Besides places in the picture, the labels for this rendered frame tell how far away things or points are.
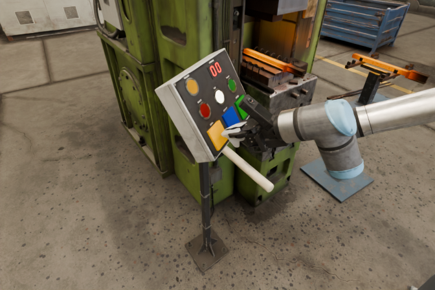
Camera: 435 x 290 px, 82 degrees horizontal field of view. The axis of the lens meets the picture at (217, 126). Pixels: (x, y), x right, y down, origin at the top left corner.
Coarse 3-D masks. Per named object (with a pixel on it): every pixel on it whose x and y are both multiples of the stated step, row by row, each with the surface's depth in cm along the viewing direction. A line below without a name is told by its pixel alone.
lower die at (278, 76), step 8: (248, 56) 145; (240, 64) 138; (248, 64) 138; (264, 64) 136; (272, 64) 133; (248, 72) 135; (256, 72) 130; (264, 72) 130; (272, 72) 127; (280, 72) 128; (288, 72) 132; (264, 80) 127; (272, 80) 127; (280, 80) 131; (288, 80) 136
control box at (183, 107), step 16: (224, 48) 95; (208, 64) 86; (224, 64) 93; (176, 80) 73; (208, 80) 84; (224, 80) 91; (160, 96) 76; (176, 96) 73; (192, 96) 77; (208, 96) 83; (224, 96) 89; (176, 112) 76; (192, 112) 76; (224, 112) 88; (192, 128) 77; (208, 128) 80; (224, 128) 86; (192, 144) 81; (208, 144) 79; (224, 144) 85; (208, 160) 81
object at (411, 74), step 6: (354, 54) 158; (360, 54) 157; (366, 60) 152; (372, 60) 150; (378, 60) 150; (378, 66) 148; (384, 66) 145; (390, 66) 143; (402, 72) 138; (408, 72) 135; (414, 72) 134; (420, 72) 133; (408, 78) 137; (414, 78) 135; (420, 78) 133; (426, 78) 130
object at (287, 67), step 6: (252, 54) 143; (258, 54) 140; (264, 54) 140; (264, 60) 137; (270, 60) 134; (276, 60) 133; (282, 66) 129; (288, 66) 126; (294, 66) 126; (294, 72) 125; (300, 72) 122
